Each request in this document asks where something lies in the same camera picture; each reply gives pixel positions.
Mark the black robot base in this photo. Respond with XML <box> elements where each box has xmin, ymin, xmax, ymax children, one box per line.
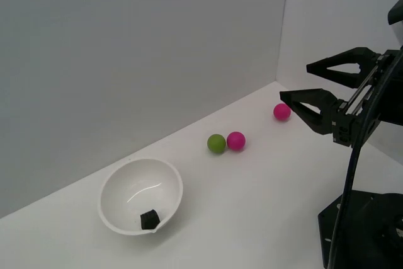
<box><xmin>317</xmin><ymin>188</ymin><xmax>403</xmax><ymax>269</ymax></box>

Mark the black strap bar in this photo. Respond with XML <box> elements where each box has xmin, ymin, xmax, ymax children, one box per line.
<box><xmin>329</xmin><ymin>54</ymin><xmax>403</xmax><ymax>269</ymax></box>

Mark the white round bowl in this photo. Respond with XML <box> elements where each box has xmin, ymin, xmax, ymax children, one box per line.
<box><xmin>97</xmin><ymin>157</ymin><xmax>184</xmax><ymax>236</ymax></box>

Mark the green ball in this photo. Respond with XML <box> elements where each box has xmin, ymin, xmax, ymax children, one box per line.
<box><xmin>207</xmin><ymin>134</ymin><xmax>227</xmax><ymax>155</ymax></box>

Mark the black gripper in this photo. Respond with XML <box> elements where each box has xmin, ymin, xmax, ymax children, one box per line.
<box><xmin>279</xmin><ymin>47</ymin><xmax>403</xmax><ymax>149</ymax></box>

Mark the black foam box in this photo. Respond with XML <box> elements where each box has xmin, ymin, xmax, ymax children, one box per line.
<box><xmin>140</xmin><ymin>208</ymin><xmax>161</xmax><ymax>230</ymax></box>

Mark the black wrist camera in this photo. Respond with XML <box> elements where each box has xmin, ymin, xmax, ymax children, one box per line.
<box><xmin>387</xmin><ymin>0</ymin><xmax>403</xmax><ymax>45</ymax></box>

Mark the pink ball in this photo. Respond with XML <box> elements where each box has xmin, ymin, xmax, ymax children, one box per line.
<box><xmin>226</xmin><ymin>131</ymin><xmax>246</xmax><ymax>152</ymax></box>
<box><xmin>273</xmin><ymin>103</ymin><xmax>292</xmax><ymax>122</ymax></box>

